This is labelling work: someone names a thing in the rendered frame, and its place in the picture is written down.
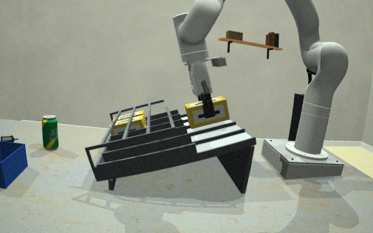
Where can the yellow butter carton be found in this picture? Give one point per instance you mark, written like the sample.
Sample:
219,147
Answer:
127,116
137,123
195,113

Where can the green drink can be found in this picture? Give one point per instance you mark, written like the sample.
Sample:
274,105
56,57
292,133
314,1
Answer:
50,132

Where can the blue open bin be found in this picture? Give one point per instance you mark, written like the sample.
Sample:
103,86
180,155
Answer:
13,161

